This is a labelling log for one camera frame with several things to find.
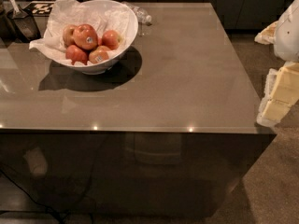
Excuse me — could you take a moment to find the left pale apple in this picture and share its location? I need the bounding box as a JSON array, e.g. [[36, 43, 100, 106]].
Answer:
[[63, 24, 77, 47]]

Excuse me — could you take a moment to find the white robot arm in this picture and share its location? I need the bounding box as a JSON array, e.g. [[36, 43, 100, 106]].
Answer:
[[254, 0, 299, 127]]

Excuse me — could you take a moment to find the white bowl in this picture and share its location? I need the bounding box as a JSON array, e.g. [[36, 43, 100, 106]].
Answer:
[[44, 0, 138, 75]]

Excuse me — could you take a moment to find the black white marker tag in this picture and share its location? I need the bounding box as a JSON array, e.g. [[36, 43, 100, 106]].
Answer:
[[24, 1, 54, 16]]

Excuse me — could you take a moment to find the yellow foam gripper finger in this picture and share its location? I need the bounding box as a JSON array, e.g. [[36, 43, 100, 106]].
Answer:
[[256, 62, 299, 127]]

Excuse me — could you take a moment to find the black scoop with white handle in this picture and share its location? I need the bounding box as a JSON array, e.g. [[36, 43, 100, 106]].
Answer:
[[7, 0, 41, 43]]

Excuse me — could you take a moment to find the white paper towel liner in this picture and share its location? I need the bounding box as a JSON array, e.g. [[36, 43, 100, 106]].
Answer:
[[29, 0, 138, 75]]

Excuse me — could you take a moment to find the top red apple with sticker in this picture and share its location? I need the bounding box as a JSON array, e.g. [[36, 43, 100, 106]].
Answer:
[[73, 24, 98, 50]]

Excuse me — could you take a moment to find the black floor cable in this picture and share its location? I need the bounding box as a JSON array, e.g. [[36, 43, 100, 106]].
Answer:
[[0, 168, 94, 224]]

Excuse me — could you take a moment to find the front apple with sticker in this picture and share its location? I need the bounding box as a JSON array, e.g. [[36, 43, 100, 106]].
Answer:
[[89, 46, 110, 63]]

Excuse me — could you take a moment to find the clear plastic water bottle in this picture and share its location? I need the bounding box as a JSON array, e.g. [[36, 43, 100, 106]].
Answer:
[[124, 2, 152, 24]]

